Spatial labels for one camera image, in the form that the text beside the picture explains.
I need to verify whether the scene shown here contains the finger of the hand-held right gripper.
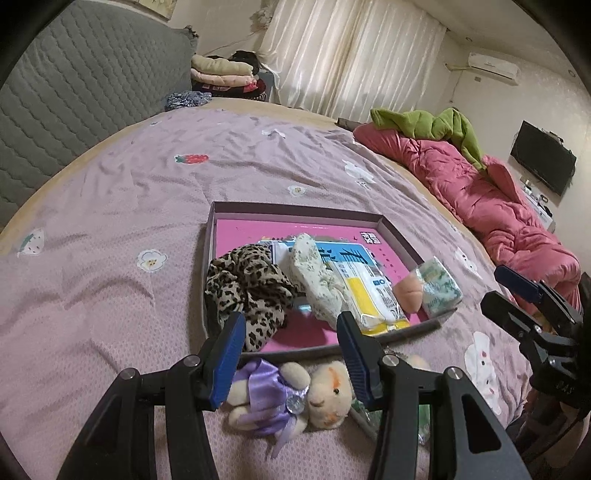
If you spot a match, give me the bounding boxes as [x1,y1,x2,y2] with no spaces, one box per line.
[494,265,583,326]
[480,291,557,361]

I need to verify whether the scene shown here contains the plush bear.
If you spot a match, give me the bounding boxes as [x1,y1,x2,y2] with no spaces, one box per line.
[226,359,357,459]

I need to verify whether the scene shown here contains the shallow cardboard box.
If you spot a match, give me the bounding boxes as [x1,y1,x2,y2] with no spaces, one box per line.
[202,200,441,365]

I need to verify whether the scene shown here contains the cluttered white shelf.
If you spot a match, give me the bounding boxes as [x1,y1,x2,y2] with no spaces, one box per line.
[519,175,555,232]

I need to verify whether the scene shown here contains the blue patterned cloth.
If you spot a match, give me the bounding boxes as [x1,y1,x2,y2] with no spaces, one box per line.
[165,91,213,112]

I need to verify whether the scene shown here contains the leopard print scrunchie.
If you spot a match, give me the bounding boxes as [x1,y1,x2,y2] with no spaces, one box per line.
[204,244,301,352]

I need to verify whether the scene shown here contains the green tissue pack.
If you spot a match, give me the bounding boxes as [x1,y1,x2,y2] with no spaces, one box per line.
[413,257,464,320]

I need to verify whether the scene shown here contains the dark red folded garment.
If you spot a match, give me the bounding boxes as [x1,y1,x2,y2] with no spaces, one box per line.
[191,78,271,103]

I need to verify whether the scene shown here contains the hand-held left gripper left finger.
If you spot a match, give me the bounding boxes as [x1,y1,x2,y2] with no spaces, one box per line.
[55,311,247,480]

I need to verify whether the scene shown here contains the pink folded garment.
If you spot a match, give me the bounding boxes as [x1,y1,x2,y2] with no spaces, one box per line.
[191,69,259,91]

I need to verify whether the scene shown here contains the black wall television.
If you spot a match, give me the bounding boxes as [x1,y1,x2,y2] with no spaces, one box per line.
[510,120,578,197]

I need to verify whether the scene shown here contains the black garment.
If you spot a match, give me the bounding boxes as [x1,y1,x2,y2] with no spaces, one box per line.
[229,50,262,70]

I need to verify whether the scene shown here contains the beige folded garment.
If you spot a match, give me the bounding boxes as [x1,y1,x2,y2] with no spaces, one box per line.
[191,54,254,77]

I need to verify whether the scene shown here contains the green plastic packet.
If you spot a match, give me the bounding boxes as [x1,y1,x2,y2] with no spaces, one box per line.
[351,397,432,446]

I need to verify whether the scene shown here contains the cream curtain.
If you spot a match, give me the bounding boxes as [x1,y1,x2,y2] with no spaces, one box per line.
[259,0,448,125]

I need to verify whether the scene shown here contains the white floral scrunchie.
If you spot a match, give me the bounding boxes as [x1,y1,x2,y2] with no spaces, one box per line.
[288,233,356,330]

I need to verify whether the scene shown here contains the white air conditioner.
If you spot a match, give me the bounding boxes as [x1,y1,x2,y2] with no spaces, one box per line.
[467,52,520,84]

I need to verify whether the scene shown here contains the pink book with blue label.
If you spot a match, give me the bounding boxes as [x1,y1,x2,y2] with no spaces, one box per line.
[215,218,430,352]

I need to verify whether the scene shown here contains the peach makeup sponge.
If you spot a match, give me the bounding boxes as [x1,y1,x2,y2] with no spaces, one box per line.
[392,270,426,315]

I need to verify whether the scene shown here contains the pink quilt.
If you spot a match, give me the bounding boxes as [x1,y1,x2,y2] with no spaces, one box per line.
[353,124,583,315]

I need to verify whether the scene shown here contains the purple printed bedspread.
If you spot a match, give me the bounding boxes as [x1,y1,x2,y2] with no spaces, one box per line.
[0,104,536,480]

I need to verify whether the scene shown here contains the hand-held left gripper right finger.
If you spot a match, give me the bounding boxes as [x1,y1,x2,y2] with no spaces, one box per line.
[336,311,534,480]

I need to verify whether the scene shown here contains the white yellow tissue packet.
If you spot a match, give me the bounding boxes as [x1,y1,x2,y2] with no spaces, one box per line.
[330,256,411,337]

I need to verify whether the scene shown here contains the grey quilted headboard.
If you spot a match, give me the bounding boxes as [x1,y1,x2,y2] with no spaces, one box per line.
[0,0,199,232]

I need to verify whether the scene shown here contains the green blanket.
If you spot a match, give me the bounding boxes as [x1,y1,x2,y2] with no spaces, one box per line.
[370,107,488,171]

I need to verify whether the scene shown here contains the white blue tissue packet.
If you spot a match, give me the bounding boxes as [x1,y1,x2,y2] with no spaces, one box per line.
[270,239,301,268]

